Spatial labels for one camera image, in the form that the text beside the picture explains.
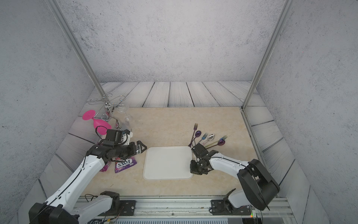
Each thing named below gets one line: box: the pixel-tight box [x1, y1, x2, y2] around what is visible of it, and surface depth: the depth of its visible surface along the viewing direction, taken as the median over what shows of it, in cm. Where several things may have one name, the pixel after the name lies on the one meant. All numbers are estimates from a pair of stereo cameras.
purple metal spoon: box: [191, 130, 202, 143], surface depth 104 cm
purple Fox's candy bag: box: [114, 156, 138, 174], surface depth 88 cm
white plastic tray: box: [142, 145, 194, 181], surface depth 91 cm
